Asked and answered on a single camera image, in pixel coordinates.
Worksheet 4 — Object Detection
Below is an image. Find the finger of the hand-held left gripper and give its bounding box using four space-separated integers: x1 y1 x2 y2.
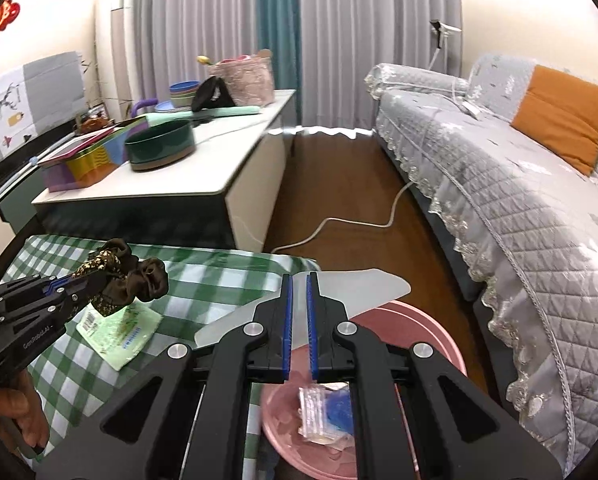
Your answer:
0 272 112 337
41 272 80 295

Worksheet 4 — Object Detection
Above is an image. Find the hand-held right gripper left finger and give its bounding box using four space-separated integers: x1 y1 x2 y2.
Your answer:
34 274 294 480

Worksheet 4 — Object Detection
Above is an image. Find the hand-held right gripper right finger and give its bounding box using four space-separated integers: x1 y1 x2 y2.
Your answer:
306 271 564 480

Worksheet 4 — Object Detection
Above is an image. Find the brown floral scrunchie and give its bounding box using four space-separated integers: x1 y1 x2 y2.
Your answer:
71 240 140 318

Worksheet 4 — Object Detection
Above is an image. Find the translucent white plastic sheet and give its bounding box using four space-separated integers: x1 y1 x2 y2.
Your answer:
194 267 412 351

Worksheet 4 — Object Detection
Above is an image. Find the brown satin scrunchie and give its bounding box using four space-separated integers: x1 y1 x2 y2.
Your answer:
101 257 170 311

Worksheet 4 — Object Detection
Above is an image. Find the pink plastic basin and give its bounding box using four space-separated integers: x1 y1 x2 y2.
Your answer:
261 301 468 480

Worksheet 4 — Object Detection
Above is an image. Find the clip-on holder arm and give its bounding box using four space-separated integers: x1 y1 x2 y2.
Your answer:
429 19 462 48

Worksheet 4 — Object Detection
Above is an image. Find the person's left hand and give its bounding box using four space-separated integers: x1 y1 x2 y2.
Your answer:
0 384 48 456

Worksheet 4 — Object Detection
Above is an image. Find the green printed packet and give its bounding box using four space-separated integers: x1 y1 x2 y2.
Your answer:
75 302 160 372

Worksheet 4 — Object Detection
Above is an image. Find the green checked tablecloth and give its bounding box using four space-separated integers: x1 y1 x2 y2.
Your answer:
6 235 322 480

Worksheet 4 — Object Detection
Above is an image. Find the dark television stand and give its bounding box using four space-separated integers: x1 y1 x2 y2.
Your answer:
0 130 80 241

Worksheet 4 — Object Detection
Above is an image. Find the clear bag with blue contents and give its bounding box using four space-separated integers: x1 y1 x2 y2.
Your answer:
298 385 354 443

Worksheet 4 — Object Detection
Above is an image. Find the colourful rectangular tin box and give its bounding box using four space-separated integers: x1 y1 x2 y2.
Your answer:
38 116 147 193

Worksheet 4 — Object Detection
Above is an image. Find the white rod with blue ball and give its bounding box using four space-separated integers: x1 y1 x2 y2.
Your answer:
0 132 74 193

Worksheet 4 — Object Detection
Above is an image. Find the white top coffee table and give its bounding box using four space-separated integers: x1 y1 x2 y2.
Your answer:
31 89 297 251

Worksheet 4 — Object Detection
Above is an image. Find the brown teapot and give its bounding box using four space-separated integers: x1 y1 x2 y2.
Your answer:
76 110 114 133

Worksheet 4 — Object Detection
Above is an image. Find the dark green round tin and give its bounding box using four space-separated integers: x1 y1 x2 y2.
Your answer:
125 119 196 172

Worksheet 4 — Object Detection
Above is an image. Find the grey printed television cover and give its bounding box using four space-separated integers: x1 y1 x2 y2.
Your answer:
0 51 87 166

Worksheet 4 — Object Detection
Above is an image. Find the dry twig plant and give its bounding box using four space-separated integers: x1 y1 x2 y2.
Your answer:
79 57 130 111

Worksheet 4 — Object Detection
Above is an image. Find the stack of pastel bowls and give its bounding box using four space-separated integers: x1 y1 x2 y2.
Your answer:
169 80 202 108

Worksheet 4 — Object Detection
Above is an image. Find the black hat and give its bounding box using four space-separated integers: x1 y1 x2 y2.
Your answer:
191 76 237 112

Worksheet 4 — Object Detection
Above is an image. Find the sofa with grey quilted cover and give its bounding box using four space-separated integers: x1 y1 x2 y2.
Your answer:
364 52 598 466

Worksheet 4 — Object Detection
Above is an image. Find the pink lace basket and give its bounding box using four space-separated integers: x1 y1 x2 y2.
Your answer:
209 49 276 108

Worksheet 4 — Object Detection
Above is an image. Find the cream standing air conditioner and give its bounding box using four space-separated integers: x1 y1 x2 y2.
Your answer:
95 0 134 106

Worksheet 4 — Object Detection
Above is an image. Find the teal curtain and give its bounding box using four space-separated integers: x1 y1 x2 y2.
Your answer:
256 0 302 128

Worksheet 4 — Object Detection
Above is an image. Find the grey curtain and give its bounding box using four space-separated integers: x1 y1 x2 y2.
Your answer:
129 0 260 106
296 0 462 131

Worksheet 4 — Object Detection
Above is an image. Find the orange cushion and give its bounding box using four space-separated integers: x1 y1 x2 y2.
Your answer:
510 64 598 176

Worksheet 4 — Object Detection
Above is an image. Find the white power cable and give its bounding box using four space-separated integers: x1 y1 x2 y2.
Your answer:
270 25 474 257

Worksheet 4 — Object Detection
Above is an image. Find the red knot wall decoration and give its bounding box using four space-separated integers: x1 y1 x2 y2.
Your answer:
0 0 22 86

